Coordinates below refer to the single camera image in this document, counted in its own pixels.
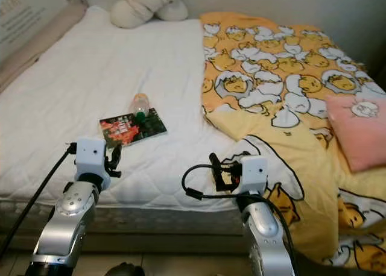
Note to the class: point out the printed headboard with lettering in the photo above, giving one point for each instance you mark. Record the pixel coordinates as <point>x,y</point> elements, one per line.
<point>24,14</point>

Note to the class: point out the orange egg print blanket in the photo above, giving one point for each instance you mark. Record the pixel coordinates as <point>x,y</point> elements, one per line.
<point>265,59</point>

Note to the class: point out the white quilted mattress pad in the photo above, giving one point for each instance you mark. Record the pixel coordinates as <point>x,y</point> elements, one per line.
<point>108,65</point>

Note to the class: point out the red and green book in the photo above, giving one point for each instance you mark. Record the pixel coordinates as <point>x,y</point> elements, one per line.
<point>151,126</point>

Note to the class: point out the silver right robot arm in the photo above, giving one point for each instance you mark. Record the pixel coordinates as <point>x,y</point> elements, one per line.
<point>262,228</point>

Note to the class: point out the grey mattress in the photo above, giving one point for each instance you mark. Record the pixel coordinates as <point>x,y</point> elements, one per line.
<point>157,222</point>

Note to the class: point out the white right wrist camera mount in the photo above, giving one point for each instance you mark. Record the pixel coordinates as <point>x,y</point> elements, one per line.
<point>254,172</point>

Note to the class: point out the beige padded bed rail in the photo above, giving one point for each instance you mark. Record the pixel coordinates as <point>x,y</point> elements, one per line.
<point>36,50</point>

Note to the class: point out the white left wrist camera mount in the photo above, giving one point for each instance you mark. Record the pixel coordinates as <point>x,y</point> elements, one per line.
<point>90,154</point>

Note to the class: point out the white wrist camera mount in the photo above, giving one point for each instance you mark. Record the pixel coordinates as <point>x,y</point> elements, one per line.
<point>254,172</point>
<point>90,154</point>

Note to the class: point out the white plush toy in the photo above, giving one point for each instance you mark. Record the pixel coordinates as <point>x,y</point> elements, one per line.
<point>139,8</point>

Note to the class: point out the clear plastic bottle green cap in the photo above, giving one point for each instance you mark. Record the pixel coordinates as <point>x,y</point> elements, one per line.
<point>140,102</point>

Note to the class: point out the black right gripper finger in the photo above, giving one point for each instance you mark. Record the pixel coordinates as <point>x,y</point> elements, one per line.
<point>215,167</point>

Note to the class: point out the pink embroidered pillow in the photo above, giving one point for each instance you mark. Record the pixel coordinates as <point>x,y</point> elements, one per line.
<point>356,134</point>

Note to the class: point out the brown bed base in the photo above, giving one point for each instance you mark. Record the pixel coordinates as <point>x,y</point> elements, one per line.
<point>157,243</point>

